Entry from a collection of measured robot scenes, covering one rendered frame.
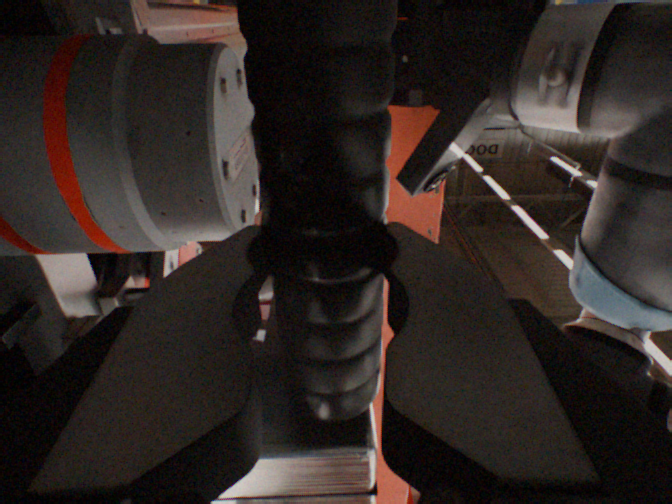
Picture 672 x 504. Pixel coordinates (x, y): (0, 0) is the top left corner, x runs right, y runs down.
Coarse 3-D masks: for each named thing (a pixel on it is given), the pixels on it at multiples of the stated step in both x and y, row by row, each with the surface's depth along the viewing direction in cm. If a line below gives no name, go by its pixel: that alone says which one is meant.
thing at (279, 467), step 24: (264, 360) 17; (264, 384) 16; (264, 408) 15; (288, 408) 15; (264, 432) 14; (288, 432) 14; (312, 432) 14; (336, 432) 14; (360, 432) 14; (264, 456) 14; (288, 456) 14; (312, 456) 14; (336, 456) 14; (360, 456) 14; (264, 480) 14; (288, 480) 14; (312, 480) 14; (336, 480) 14; (360, 480) 14
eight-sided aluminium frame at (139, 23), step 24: (72, 0) 42; (96, 0) 42; (120, 0) 43; (144, 0) 45; (96, 24) 44; (120, 24) 44; (144, 24) 45; (120, 264) 49; (144, 264) 53; (168, 264) 50
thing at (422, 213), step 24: (408, 120) 69; (432, 120) 69; (408, 144) 71; (432, 192) 76; (408, 216) 78; (432, 216) 78; (432, 240) 81; (384, 312) 90; (384, 336) 94; (384, 360) 97; (384, 480) 123
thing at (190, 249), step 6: (186, 246) 56; (192, 246) 59; (198, 246) 61; (150, 252) 54; (180, 252) 54; (186, 252) 56; (192, 252) 59; (198, 252) 61; (150, 258) 54; (180, 258) 54; (186, 258) 56; (180, 264) 54
